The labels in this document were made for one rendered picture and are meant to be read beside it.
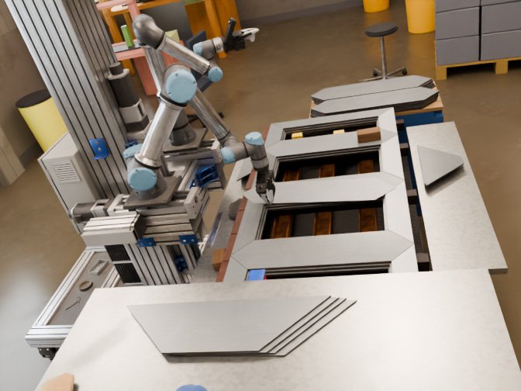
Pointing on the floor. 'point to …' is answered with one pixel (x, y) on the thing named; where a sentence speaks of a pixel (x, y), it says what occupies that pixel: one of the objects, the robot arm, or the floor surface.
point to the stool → (382, 50)
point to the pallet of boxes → (477, 33)
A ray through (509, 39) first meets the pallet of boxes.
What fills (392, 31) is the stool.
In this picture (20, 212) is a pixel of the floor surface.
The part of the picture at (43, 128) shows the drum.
